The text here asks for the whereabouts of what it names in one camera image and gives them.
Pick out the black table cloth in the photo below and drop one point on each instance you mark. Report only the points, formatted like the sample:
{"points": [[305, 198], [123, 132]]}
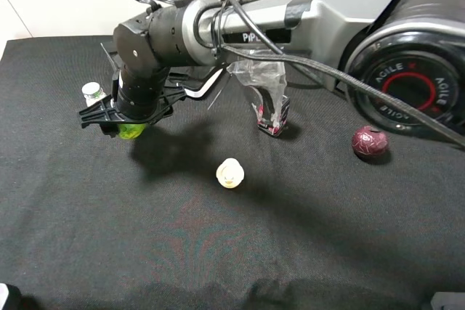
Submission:
{"points": [[93, 222]]}

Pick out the white cream round toy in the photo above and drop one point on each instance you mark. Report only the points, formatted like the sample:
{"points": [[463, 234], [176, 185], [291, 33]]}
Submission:
{"points": [[230, 173]]}

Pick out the small white-capped bottle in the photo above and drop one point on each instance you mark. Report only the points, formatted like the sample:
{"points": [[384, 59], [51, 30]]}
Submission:
{"points": [[92, 93]]}

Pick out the black white board eraser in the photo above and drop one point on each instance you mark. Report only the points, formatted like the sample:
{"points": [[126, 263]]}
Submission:
{"points": [[196, 81]]}

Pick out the clear plastic wrap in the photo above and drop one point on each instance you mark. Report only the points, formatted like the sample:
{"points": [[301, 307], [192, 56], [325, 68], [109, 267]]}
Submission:
{"points": [[257, 77]]}

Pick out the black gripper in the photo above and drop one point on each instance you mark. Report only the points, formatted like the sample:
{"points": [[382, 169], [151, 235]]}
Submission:
{"points": [[134, 100]]}

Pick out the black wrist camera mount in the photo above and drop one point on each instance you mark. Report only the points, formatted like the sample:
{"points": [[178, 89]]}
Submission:
{"points": [[111, 53]]}

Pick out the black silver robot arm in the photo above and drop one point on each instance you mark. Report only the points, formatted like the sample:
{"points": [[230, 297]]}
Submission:
{"points": [[401, 61]]}

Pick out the black red patterned box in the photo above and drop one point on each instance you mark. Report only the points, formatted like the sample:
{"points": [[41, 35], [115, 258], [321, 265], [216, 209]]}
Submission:
{"points": [[272, 120]]}

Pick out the green lime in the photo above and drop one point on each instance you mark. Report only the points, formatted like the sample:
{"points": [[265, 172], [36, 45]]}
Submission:
{"points": [[130, 131]]}

